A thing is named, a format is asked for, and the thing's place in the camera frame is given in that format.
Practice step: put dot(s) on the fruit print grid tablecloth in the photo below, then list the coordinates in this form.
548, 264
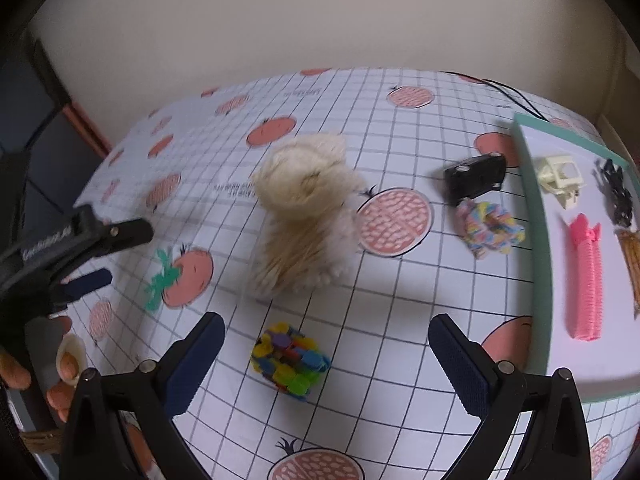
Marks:
385, 401

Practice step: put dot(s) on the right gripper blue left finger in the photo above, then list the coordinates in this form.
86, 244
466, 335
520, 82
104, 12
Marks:
188, 361

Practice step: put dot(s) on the teal shallow cardboard box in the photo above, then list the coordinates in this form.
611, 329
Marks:
608, 366

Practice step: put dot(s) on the bag of cotton swabs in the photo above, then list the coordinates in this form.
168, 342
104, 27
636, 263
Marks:
294, 255

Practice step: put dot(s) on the pastel rainbow scrunchie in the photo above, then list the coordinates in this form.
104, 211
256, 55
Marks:
488, 227

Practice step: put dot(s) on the brown snack packet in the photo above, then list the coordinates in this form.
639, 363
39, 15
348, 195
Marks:
630, 244

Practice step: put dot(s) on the cream plastic hair claw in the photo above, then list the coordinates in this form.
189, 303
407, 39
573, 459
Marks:
560, 176

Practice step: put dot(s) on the cream lace cloth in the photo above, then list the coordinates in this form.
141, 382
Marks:
306, 177

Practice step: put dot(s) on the colorful foam pieces bundle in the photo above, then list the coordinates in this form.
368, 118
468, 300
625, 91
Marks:
293, 362

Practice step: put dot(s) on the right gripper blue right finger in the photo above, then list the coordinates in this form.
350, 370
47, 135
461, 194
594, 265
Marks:
463, 362

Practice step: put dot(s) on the pink honeycomb hair roller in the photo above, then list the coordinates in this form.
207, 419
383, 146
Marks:
589, 301

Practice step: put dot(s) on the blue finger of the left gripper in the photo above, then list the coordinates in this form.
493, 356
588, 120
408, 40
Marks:
127, 234
82, 286

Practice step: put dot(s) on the black toy car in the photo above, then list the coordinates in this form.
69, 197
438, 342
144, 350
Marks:
474, 177

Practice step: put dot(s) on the person's left hand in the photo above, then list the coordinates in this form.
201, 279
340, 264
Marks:
43, 337

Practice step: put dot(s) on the black plastic skeleton hand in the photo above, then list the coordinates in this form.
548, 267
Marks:
618, 197

